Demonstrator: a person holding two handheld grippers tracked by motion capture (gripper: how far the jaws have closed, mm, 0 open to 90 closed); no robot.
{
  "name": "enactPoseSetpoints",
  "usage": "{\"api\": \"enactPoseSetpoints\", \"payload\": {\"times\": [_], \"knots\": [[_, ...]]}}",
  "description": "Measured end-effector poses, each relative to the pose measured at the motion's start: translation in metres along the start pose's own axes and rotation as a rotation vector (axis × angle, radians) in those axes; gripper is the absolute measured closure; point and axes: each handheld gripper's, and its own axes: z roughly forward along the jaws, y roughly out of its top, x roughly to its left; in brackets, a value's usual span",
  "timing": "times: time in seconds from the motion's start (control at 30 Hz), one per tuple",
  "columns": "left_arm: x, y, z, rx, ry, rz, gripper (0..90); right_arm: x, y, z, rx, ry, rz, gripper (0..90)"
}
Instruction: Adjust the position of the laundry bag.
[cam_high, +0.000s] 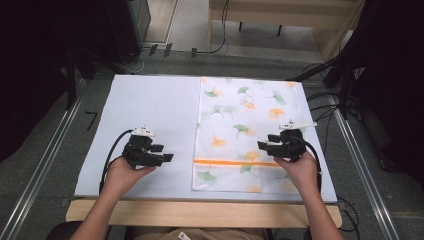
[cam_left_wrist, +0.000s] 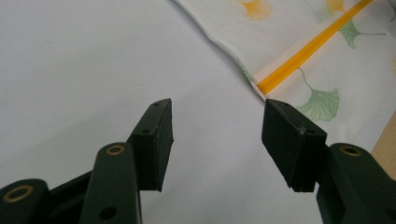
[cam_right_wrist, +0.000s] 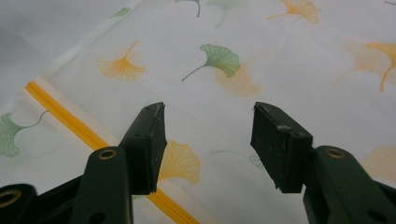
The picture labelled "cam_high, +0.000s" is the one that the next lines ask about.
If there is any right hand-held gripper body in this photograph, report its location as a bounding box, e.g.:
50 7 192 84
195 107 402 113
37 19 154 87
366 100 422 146
266 120 318 164

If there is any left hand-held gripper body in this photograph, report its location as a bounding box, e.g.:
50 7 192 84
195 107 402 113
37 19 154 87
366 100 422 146
121 124 162 170

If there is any white leaf-print pillowcase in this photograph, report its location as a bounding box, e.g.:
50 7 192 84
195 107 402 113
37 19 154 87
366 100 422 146
191 76 310 195

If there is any person's left hand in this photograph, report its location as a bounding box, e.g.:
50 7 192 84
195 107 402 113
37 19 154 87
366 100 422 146
103 154 157 198

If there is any person's right hand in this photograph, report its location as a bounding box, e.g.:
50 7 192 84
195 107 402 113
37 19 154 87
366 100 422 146
273 150 322 198

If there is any white table mat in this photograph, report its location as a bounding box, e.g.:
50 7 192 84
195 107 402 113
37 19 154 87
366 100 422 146
73 73 338 204

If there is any wooden table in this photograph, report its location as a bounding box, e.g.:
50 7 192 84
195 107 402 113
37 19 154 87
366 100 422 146
65 198 344 230

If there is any black metal stand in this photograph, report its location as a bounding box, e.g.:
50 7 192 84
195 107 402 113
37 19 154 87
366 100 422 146
63 44 116 112
286 49 368 121

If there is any dark cabinet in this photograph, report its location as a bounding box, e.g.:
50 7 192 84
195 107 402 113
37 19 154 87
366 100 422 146
105 0 152 65

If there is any dark curtain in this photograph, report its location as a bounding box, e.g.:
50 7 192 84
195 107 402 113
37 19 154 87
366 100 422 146
0 0 113 164
346 0 424 188

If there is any light wooden bench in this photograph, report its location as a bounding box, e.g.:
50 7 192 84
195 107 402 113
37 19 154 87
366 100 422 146
207 0 367 62

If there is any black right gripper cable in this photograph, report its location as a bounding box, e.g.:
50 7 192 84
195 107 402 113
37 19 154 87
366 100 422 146
293 134 324 194

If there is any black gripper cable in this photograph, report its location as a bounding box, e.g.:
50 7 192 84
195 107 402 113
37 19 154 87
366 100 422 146
98 129 135 195
293 134 324 194

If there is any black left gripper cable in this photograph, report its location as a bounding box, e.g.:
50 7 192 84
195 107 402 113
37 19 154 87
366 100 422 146
98 129 135 195

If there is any bundle of black floor cables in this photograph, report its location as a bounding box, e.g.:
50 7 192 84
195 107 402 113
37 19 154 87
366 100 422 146
302 62 343 155

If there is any metal floor rail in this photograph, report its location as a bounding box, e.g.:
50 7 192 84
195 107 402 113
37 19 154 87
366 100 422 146
328 94 401 240
0 79 87 240

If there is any white floor cable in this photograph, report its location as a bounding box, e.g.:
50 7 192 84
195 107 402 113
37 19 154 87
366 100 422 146
118 48 149 75

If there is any black floor cable loop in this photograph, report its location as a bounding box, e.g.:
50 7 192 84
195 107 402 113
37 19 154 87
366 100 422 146
335 195 362 233

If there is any black hanging cable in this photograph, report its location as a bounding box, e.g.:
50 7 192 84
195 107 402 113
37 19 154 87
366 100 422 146
190 0 232 59

